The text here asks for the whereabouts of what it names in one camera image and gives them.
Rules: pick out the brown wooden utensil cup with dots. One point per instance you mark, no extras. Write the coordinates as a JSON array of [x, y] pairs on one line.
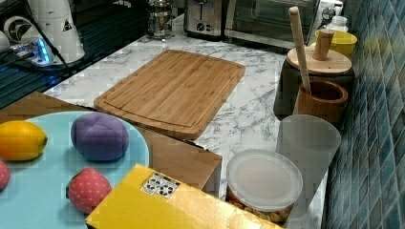
[[326, 100]]

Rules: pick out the yellow plush lemon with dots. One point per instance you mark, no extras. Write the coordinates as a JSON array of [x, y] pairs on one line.
[[21, 140]]

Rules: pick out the stainless steel two-slot toaster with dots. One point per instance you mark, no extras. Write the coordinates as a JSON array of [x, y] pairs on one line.
[[205, 18]]

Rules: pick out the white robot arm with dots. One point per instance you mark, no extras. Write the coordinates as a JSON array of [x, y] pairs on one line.
[[43, 31]]

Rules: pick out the frosted plastic cup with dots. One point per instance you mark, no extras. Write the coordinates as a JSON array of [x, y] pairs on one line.
[[310, 143]]

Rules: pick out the light blue plate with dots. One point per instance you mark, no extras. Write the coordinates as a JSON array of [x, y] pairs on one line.
[[35, 197]]

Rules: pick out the white capped bottle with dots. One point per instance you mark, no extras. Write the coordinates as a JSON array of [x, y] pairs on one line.
[[338, 23]]

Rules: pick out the stainless steel toaster oven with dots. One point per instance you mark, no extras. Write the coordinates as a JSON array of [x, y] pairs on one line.
[[267, 21]]

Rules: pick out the purple plush fruit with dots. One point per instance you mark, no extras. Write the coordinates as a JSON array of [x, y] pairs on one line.
[[99, 137]]

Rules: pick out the red plush strawberry upper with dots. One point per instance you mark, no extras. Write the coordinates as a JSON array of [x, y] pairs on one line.
[[87, 189]]

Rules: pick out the bamboo cutting board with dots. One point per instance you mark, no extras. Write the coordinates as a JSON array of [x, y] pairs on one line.
[[177, 93]]

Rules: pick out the clear jar with white lid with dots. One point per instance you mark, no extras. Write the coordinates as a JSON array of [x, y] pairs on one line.
[[263, 183]]

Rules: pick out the red plush strawberry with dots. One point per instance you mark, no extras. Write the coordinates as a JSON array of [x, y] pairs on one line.
[[87, 189], [5, 175]]

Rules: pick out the yellow plastic bowl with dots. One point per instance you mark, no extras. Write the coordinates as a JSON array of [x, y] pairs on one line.
[[333, 43]]

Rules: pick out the wooden spoon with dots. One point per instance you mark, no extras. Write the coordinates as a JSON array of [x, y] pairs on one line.
[[296, 28]]

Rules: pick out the yellow cereal box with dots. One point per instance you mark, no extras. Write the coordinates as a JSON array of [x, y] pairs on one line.
[[146, 199]]

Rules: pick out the red plush strawberry lower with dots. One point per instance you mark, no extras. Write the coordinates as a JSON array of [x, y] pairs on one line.
[[5, 175]]

